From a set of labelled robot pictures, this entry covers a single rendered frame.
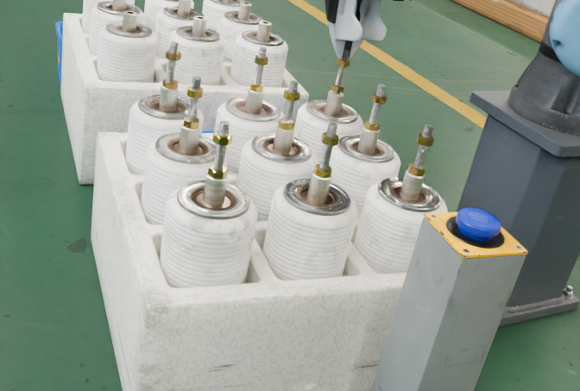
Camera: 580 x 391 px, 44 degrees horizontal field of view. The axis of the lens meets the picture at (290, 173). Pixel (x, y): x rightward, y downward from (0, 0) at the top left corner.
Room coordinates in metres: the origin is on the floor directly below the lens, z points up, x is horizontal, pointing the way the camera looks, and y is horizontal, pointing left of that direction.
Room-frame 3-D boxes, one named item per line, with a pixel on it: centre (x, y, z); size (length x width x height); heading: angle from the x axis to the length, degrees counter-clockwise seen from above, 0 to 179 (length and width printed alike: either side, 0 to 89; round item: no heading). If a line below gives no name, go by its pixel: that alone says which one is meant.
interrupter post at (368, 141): (0.86, -0.09, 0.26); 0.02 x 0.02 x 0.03
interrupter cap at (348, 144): (0.86, -0.09, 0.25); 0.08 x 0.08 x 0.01
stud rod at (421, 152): (0.75, -0.14, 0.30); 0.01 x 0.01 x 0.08
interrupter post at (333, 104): (0.96, -0.04, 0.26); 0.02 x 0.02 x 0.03
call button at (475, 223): (0.58, -0.18, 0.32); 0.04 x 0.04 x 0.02
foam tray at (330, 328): (0.81, 0.02, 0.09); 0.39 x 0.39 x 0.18; 25
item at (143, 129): (0.86, 0.17, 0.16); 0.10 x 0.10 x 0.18
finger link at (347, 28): (0.94, -0.04, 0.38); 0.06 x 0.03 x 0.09; 39
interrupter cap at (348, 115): (0.96, -0.04, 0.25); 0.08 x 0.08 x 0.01
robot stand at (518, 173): (1.01, -0.37, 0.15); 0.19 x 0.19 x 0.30; 32
